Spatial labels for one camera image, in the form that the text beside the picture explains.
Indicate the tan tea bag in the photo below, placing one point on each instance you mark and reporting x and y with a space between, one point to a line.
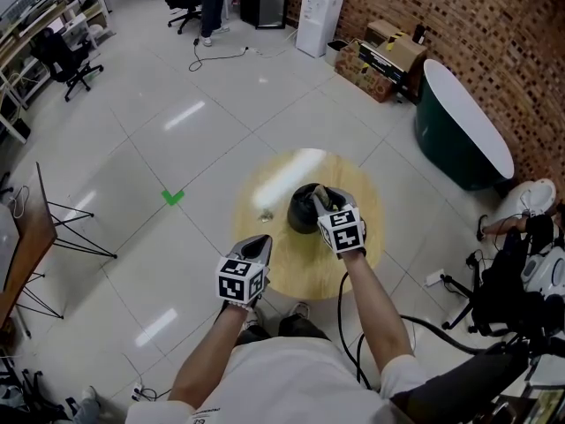
326 196

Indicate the black and white robot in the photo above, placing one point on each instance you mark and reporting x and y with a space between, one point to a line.
516 281

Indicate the black teapot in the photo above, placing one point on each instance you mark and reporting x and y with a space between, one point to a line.
302 212

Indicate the person's white shirt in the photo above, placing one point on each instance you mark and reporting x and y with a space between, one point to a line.
287 387

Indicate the person's left forearm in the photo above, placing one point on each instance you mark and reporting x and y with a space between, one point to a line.
212 356

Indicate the white shelving unit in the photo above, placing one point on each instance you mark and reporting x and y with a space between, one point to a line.
48 20

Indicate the person's shoe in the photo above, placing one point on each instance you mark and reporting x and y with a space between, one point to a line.
252 318
301 309

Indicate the person's right forearm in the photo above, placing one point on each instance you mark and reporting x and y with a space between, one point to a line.
375 307

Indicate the black flat box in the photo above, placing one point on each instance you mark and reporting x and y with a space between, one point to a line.
381 64

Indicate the white power strip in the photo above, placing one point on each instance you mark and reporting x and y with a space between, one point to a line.
137 391
255 51
435 277

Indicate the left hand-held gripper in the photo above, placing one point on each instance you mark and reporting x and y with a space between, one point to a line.
242 281

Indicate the white waste bin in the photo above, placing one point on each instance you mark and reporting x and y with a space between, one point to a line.
336 53

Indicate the plain cardboard box with tape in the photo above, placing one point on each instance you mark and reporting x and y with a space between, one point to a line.
404 47

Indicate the person's left shoe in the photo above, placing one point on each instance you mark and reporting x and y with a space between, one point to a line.
252 318

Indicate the green tub with white top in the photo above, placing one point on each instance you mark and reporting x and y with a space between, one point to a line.
459 122

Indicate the person's right shoe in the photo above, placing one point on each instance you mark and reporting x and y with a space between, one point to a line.
301 309

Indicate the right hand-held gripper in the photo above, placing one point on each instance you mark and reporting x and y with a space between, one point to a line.
344 232

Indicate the printed cardboard box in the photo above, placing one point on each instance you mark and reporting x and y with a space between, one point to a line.
359 75

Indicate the person's dark trousers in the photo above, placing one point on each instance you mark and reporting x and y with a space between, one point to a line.
291 327

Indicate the white water dispenser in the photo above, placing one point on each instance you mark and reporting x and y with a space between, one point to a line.
318 20

